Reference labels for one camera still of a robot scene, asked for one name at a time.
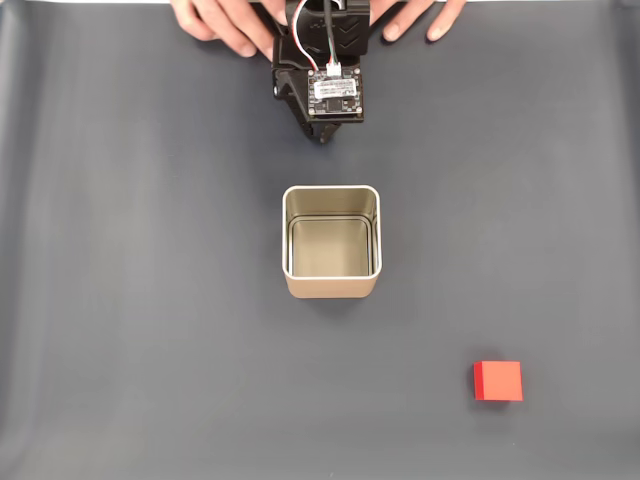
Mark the beige square tin container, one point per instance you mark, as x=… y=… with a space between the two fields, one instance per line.
x=330 y=250

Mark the person's right hand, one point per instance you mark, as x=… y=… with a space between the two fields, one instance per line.
x=220 y=20

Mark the gripper-mounted camera module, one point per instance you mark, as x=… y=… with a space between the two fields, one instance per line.
x=335 y=95

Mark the red cube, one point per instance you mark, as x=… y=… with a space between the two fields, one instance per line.
x=500 y=381

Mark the person's left hand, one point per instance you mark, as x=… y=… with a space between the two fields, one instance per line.
x=447 y=17

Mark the dark blue-grey table mat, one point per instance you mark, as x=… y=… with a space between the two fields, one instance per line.
x=150 y=300

